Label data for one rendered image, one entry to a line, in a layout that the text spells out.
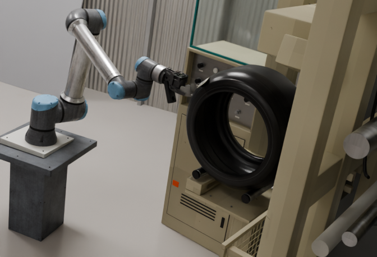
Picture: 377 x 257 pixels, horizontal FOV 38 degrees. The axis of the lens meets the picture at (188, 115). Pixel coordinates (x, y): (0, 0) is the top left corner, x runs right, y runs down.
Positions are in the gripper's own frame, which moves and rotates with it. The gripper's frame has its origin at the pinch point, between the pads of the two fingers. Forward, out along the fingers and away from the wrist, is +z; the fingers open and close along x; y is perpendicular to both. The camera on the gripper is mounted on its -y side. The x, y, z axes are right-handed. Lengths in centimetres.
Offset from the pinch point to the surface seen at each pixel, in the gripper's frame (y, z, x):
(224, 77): 20.4, 17.9, -10.0
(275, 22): 59, 45, -37
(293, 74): 20.8, 31.5, 32.7
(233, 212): -37, 44, -11
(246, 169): -27.1, 33.3, 11.8
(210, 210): -94, 0, 57
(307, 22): 63, 56, -37
